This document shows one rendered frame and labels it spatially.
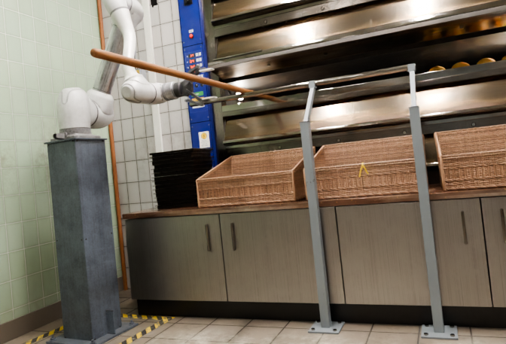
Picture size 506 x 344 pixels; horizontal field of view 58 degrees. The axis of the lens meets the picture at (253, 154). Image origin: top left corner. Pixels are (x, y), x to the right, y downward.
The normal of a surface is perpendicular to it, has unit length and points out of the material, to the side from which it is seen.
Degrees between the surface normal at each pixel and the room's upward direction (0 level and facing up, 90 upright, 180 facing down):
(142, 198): 90
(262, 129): 70
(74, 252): 90
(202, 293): 90
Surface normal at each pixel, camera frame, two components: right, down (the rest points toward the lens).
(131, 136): -0.38, 0.01
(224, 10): -0.40, -0.33
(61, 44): 0.92, -0.11
